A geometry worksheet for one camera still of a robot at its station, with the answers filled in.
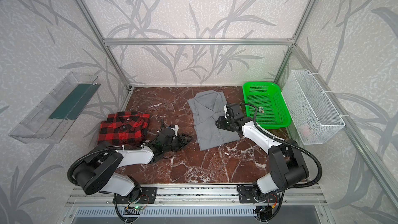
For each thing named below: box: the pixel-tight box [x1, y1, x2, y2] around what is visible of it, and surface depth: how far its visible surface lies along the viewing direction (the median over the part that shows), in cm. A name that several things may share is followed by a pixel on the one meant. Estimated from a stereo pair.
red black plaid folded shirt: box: [97, 110, 151, 146], surface depth 91 cm
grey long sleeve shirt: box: [187, 90, 241, 151], surface depth 100 cm
